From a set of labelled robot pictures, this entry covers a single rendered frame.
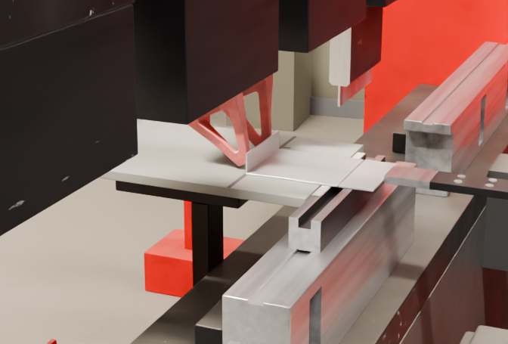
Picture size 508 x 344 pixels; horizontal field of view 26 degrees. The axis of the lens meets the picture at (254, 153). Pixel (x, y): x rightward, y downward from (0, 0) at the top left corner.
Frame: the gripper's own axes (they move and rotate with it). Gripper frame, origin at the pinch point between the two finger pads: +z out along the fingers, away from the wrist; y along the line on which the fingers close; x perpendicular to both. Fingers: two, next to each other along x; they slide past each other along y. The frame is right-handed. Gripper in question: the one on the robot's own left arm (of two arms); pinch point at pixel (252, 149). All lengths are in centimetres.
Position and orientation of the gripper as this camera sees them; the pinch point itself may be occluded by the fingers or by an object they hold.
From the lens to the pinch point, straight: 111.7
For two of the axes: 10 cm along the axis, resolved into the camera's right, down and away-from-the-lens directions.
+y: 4.0, -2.8, 8.7
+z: 4.2, 9.0, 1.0
